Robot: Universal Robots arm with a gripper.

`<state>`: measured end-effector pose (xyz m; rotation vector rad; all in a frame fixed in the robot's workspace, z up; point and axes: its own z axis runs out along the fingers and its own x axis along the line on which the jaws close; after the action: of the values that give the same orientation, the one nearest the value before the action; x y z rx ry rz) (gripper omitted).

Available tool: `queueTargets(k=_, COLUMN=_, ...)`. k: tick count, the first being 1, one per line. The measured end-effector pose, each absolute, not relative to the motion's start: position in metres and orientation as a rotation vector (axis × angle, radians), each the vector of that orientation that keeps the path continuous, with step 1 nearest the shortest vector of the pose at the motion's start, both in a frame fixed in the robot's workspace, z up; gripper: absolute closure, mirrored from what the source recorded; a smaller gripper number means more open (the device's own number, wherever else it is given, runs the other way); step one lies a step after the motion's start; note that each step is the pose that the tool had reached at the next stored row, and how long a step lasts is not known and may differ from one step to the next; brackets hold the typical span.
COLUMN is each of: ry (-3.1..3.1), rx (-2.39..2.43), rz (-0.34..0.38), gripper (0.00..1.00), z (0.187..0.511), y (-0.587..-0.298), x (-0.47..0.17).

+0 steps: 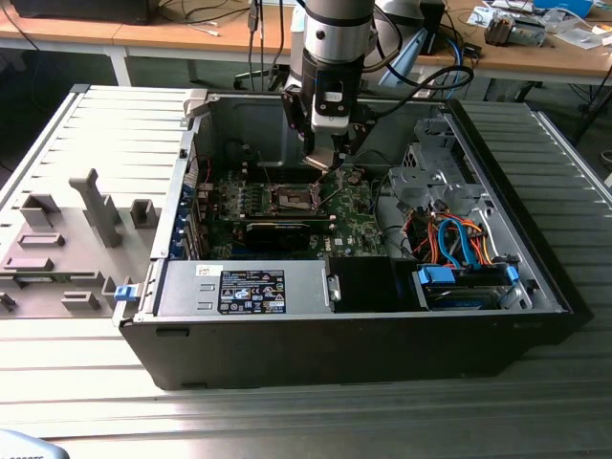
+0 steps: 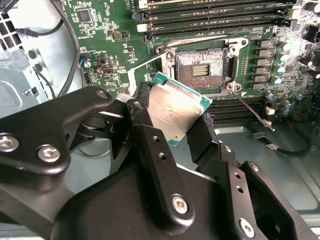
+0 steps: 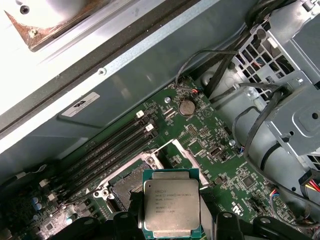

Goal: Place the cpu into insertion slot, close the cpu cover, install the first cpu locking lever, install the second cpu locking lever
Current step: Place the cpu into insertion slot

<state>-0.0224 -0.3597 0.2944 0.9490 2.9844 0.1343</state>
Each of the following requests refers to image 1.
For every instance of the black plastic shroud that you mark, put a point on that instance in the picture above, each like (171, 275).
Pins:
(363, 284)

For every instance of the grey parts rack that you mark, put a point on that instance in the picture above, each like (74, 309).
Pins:
(72, 258)

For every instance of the small black part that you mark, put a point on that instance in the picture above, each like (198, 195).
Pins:
(6, 301)

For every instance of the metal locking lever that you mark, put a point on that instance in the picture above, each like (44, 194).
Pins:
(265, 169)
(332, 198)

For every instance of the wooden desk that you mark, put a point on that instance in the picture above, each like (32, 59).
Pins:
(143, 33)
(526, 57)

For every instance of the black graphics card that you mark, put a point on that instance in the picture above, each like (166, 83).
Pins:
(277, 235)

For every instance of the white printed leaflet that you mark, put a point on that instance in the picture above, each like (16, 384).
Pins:
(478, 16)

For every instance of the white plastic box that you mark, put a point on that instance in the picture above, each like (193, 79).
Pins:
(423, 90)

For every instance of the blue box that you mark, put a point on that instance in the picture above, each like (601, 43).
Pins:
(569, 5)

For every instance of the coin cell battery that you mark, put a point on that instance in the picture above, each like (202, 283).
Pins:
(355, 178)

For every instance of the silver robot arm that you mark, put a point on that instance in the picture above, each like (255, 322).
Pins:
(334, 33)

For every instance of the pale grey rounded device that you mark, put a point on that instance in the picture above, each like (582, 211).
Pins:
(24, 444)

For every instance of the black speaker box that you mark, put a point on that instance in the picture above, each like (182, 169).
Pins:
(434, 26)

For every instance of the hard disk in blue carrier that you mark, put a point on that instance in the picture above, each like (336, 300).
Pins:
(459, 299)

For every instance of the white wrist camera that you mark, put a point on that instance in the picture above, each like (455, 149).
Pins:
(330, 119)

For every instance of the CPU socket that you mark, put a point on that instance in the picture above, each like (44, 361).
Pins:
(289, 198)

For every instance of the green RAM stick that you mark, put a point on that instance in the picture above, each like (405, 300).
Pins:
(36, 279)

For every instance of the grey power supply unit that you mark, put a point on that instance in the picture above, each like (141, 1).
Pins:
(191, 287)

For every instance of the blue case latch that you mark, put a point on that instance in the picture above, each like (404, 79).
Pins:
(125, 293)

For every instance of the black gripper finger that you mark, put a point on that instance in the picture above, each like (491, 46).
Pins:
(358, 136)
(296, 110)

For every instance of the silver CPU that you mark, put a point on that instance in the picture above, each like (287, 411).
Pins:
(322, 160)

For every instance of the grey metal drive cage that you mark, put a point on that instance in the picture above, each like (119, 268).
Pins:
(416, 184)

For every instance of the black PC case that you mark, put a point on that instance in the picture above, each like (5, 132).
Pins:
(334, 354)

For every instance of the black monitor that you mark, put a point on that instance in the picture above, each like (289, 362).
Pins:
(81, 9)

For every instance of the clear plastic bag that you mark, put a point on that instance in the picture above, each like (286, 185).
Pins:
(581, 36)

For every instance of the green motherboard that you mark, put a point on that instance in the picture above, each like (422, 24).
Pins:
(354, 225)

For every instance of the grey metal device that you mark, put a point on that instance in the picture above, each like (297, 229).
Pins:
(521, 31)

